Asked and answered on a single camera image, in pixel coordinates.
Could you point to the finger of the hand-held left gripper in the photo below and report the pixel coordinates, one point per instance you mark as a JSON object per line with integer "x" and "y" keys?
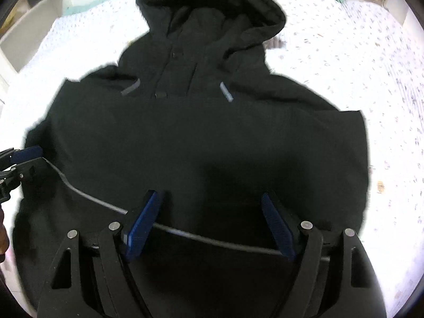
{"x": 29, "y": 154}
{"x": 25, "y": 170}

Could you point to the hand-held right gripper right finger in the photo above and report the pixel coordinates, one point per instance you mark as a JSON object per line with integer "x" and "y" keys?
{"x": 277, "y": 222}

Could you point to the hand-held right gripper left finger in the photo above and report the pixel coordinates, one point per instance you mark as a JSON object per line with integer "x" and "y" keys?
{"x": 143, "y": 220}

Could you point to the black hooded jacket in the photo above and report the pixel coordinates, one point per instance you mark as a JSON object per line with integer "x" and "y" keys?
{"x": 198, "y": 132}

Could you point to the white open shelf unit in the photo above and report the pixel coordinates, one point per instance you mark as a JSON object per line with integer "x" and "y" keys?
{"x": 29, "y": 23}

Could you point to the white printed bed sheet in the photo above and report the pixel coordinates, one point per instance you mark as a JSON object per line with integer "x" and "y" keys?
{"x": 347, "y": 73}

